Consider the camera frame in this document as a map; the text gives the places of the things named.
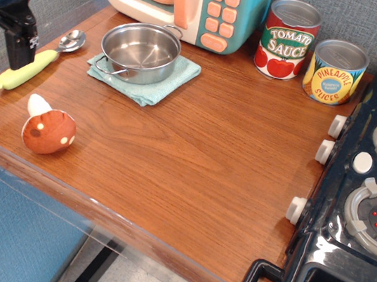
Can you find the white stove knob middle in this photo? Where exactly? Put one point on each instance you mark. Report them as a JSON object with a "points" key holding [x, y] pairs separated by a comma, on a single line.
{"points": [[324, 151]]}

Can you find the pineapple slices can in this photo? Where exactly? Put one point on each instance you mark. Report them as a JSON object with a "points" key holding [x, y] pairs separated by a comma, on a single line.
{"points": [[334, 72]]}

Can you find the white stove knob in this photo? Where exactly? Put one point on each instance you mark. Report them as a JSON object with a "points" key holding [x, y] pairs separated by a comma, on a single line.
{"points": [[324, 151], [336, 126], [295, 209]]}

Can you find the small stainless steel pan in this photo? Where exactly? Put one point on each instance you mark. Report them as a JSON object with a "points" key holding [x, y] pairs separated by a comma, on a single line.
{"points": [[140, 53]]}

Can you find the teal toy microwave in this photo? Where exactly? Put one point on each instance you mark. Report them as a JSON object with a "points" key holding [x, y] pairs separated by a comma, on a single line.
{"points": [[220, 26]]}

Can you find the tomato sauce can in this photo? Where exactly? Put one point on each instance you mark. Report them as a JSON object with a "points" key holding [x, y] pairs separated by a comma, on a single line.
{"points": [[290, 30]]}

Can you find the white stove knob lower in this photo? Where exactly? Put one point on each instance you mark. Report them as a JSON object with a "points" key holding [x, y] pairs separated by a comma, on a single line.
{"points": [[295, 209]]}

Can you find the brown plush mushroom toy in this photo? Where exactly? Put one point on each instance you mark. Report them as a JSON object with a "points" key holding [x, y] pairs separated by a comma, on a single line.
{"points": [[47, 130]]}

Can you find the white stove knob upper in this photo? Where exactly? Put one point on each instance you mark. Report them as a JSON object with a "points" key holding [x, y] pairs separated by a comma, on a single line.
{"points": [[336, 126]]}

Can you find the light teal cloth napkin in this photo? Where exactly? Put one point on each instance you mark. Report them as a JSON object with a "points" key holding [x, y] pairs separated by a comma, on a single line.
{"points": [[149, 94]]}

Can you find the spoon with yellow-green handle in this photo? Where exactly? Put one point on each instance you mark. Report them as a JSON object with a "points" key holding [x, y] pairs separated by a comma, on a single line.
{"points": [[11, 79]]}

